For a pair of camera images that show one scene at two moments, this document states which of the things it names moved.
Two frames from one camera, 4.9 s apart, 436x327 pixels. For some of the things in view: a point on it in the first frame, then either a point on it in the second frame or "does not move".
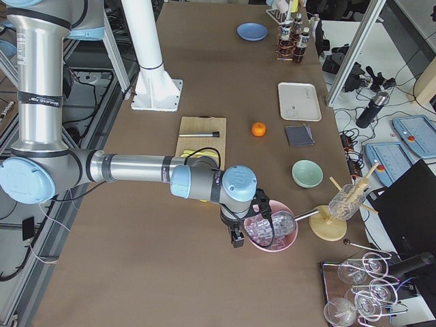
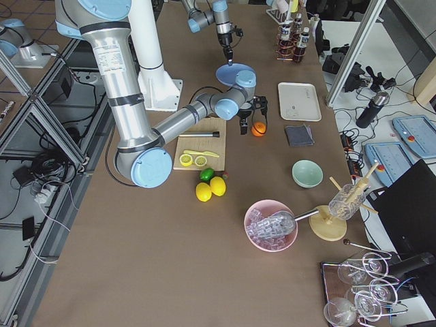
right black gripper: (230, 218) → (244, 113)
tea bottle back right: (304, 39) does not move
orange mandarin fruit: (258, 129) does not move
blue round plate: (252, 31) → (227, 73)
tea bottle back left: (298, 23) does not move
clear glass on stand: (338, 208) does not move
